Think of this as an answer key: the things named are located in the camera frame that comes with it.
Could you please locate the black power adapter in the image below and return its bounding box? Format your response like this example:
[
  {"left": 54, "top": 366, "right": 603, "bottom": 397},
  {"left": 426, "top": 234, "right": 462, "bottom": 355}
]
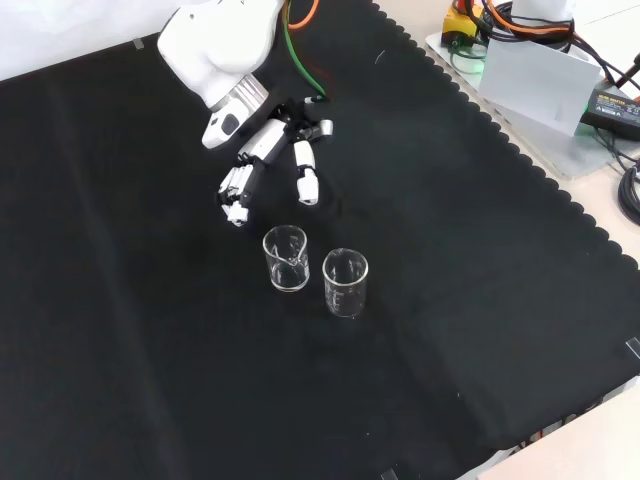
[{"left": 579, "top": 83, "right": 640, "bottom": 142}]

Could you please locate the clear glass beaker with markings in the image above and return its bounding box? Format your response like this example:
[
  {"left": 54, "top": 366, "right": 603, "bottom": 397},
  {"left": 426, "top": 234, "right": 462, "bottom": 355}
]
[{"left": 321, "top": 248, "right": 371, "bottom": 320}]

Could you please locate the green cable along arm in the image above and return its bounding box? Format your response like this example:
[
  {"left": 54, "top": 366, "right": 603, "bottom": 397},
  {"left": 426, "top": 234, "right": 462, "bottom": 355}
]
[{"left": 283, "top": 0, "right": 331, "bottom": 103}]

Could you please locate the black coiled cable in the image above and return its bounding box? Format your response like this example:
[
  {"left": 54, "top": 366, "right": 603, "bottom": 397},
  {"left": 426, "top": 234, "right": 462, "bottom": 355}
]
[{"left": 616, "top": 167, "right": 640, "bottom": 225}]

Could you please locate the green cable by plate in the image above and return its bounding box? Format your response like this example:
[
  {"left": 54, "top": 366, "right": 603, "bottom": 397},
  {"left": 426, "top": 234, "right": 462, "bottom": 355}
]
[{"left": 448, "top": 42, "right": 489, "bottom": 76}]

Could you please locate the clear glass beaker with spout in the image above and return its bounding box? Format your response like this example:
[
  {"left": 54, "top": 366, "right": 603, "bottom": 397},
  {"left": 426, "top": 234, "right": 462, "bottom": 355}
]
[{"left": 261, "top": 224, "right": 311, "bottom": 294}]

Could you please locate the black adapter cable with plug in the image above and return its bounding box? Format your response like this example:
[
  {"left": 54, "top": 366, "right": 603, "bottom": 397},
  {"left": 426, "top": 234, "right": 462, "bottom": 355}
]
[{"left": 569, "top": 19, "right": 640, "bottom": 94}]

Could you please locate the white wrist camera shell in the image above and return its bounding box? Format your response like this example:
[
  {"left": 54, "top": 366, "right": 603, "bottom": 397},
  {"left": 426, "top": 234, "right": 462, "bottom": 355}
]
[{"left": 201, "top": 110, "right": 251, "bottom": 150}]

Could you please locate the white folded card board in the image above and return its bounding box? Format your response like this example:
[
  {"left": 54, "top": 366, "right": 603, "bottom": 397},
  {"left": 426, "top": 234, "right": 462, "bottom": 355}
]
[{"left": 478, "top": 37, "right": 604, "bottom": 138}]

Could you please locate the yellow stop button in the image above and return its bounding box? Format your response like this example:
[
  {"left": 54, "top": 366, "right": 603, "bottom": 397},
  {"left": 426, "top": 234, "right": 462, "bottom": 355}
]
[{"left": 442, "top": 1, "right": 489, "bottom": 42}]

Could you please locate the grey metal base plate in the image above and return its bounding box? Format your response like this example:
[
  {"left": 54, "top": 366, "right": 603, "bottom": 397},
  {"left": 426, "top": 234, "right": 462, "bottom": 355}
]
[{"left": 423, "top": 29, "right": 640, "bottom": 182}]

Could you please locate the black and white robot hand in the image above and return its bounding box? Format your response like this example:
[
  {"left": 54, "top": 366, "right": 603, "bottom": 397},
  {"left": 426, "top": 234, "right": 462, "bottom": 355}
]
[{"left": 214, "top": 95, "right": 336, "bottom": 229}]

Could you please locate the orange cable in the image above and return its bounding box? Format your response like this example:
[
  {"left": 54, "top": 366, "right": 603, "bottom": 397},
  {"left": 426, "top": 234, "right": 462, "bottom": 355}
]
[
  {"left": 286, "top": 0, "right": 321, "bottom": 30},
  {"left": 487, "top": 0, "right": 575, "bottom": 37}
]

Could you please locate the black bench cloth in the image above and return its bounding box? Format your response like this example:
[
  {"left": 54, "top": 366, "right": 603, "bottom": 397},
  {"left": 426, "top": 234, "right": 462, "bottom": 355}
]
[{"left": 0, "top": 0, "right": 640, "bottom": 480}]

